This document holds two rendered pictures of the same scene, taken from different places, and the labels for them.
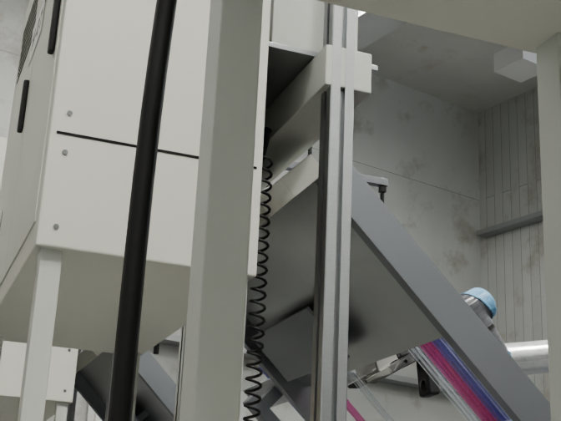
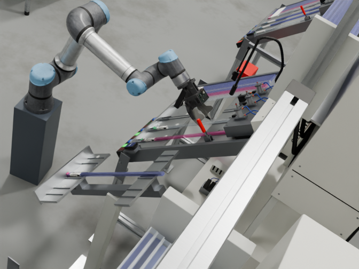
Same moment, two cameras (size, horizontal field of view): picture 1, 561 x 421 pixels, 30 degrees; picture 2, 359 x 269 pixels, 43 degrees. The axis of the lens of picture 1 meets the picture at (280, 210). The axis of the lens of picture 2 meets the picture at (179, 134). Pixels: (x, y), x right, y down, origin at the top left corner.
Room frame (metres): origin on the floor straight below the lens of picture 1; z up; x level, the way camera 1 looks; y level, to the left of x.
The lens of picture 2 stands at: (3.40, 0.63, 2.25)
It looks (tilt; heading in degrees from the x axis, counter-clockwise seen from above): 43 degrees down; 214
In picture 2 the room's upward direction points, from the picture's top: 24 degrees clockwise
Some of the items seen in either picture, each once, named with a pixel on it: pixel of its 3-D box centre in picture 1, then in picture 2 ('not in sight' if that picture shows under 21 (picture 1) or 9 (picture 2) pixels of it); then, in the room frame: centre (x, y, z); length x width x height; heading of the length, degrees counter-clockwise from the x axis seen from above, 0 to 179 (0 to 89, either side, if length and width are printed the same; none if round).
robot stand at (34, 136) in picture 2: not in sight; (34, 139); (2.46, -0.90, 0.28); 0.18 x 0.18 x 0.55; 34
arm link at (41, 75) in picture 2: not in sight; (43, 79); (2.45, -0.90, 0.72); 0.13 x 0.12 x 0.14; 19
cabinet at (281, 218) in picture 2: not in sight; (236, 229); (1.80, 0.15, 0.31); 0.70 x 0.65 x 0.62; 20
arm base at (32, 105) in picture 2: not in sight; (39, 96); (2.46, -0.90, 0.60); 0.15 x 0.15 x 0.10
